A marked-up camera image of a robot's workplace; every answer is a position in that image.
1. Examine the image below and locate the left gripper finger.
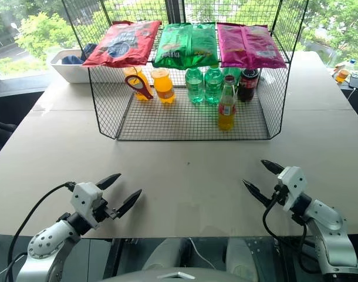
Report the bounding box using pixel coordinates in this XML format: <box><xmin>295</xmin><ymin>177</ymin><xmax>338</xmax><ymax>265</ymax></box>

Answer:
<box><xmin>116</xmin><ymin>189</ymin><xmax>143</xmax><ymax>219</ymax></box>
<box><xmin>95</xmin><ymin>173</ymin><xmax>122</xmax><ymax>190</ymax></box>

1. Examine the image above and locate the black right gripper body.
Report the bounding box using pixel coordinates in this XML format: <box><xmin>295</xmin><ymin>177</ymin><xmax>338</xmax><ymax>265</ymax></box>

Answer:
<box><xmin>266</xmin><ymin>184</ymin><xmax>287</xmax><ymax>207</ymax></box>

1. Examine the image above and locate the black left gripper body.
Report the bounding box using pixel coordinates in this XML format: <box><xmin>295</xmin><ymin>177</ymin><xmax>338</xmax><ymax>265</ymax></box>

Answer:
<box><xmin>92</xmin><ymin>197</ymin><xmax>124</xmax><ymax>223</ymax></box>

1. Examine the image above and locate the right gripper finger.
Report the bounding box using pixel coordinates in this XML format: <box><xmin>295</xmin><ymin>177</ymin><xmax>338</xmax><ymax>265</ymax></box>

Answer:
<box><xmin>241</xmin><ymin>179</ymin><xmax>275</xmax><ymax>208</ymax></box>
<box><xmin>260</xmin><ymin>159</ymin><xmax>285</xmax><ymax>177</ymax></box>

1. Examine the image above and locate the glass bottle with orange drink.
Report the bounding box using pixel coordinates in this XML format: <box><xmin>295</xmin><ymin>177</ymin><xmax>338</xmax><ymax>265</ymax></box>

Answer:
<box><xmin>217</xmin><ymin>75</ymin><xmax>237</xmax><ymax>132</ymax></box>

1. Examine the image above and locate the dark cola plastic bottle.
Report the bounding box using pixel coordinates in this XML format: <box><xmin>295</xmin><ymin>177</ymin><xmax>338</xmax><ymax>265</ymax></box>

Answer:
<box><xmin>237</xmin><ymin>68</ymin><xmax>261</xmax><ymax>103</ymax></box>

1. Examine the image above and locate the orange soda plastic bottle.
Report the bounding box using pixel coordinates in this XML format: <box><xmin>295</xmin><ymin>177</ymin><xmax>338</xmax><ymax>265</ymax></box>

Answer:
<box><xmin>150</xmin><ymin>68</ymin><xmax>176</xmax><ymax>105</ymax></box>
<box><xmin>123</xmin><ymin>66</ymin><xmax>154</xmax><ymax>102</ymax></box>

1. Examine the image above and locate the clear blue-capped plastic bottle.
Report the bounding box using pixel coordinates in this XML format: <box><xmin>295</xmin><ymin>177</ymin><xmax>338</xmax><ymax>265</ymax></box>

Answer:
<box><xmin>342</xmin><ymin>58</ymin><xmax>357</xmax><ymax>73</ymax></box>

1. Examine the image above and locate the grey rounded cover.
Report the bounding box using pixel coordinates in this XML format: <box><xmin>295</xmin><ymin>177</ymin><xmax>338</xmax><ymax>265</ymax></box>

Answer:
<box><xmin>225</xmin><ymin>237</ymin><xmax>259</xmax><ymax>282</ymax></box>
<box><xmin>142</xmin><ymin>237</ymin><xmax>192</xmax><ymax>273</ymax></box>

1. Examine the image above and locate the white plastic bin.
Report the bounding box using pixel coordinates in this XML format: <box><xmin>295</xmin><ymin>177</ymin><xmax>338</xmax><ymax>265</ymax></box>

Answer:
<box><xmin>46</xmin><ymin>48</ymin><xmax>93</xmax><ymax>84</ymax></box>

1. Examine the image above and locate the blue cloth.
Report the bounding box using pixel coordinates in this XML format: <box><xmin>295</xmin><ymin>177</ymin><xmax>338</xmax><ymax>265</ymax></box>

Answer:
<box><xmin>60</xmin><ymin>43</ymin><xmax>98</xmax><ymax>65</ymax></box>

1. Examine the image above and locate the magenta chip bag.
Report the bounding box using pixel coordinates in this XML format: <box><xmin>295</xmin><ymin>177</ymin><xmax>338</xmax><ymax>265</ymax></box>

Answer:
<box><xmin>216</xmin><ymin>23</ymin><xmax>287</xmax><ymax>69</ymax></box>

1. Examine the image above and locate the red chip bag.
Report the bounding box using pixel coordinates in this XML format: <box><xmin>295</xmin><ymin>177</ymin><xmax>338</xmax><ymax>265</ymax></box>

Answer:
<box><xmin>81</xmin><ymin>20</ymin><xmax>162</xmax><ymax>68</ymax></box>

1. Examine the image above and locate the green chip bag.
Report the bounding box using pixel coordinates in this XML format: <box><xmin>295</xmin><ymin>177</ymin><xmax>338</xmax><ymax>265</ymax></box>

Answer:
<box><xmin>153</xmin><ymin>22</ymin><xmax>219</xmax><ymax>71</ymax></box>

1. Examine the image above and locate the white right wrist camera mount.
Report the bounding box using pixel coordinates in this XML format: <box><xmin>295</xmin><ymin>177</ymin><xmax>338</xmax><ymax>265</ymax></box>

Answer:
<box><xmin>277</xmin><ymin>166</ymin><xmax>308</xmax><ymax>212</ymax></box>

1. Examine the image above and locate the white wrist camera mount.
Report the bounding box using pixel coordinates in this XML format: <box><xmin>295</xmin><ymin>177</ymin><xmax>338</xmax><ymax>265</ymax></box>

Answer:
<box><xmin>277</xmin><ymin>166</ymin><xmax>308</xmax><ymax>212</ymax></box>
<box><xmin>70</xmin><ymin>182</ymin><xmax>105</xmax><ymax>230</ymax></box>

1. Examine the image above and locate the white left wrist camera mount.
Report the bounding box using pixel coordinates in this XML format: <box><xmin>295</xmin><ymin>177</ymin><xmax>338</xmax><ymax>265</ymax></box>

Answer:
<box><xmin>70</xmin><ymin>182</ymin><xmax>105</xmax><ymax>230</ymax></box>

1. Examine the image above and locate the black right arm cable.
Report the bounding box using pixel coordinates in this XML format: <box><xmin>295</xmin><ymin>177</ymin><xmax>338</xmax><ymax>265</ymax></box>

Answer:
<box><xmin>262</xmin><ymin>189</ymin><xmax>318</xmax><ymax>276</ymax></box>

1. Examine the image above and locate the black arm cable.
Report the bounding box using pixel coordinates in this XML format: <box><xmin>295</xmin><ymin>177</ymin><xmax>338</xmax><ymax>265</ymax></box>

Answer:
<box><xmin>262</xmin><ymin>189</ymin><xmax>318</xmax><ymax>276</ymax></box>
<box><xmin>6</xmin><ymin>181</ymin><xmax>77</xmax><ymax>282</ymax></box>

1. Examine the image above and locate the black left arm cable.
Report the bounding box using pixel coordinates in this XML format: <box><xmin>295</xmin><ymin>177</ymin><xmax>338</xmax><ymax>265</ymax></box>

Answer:
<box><xmin>6</xmin><ymin>181</ymin><xmax>77</xmax><ymax>282</ymax></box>

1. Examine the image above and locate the black wire mesh rack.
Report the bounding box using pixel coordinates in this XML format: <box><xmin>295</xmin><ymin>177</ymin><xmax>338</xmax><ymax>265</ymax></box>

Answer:
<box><xmin>61</xmin><ymin>0</ymin><xmax>310</xmax><ymax>141</ymax></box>

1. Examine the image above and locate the thin white cable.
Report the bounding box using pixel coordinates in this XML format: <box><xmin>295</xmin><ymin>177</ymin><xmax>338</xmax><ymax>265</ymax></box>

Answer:
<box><xmin>188</xmin><ymin>237</ymin><xmax>215</xmax><ymax>270</ymax></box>

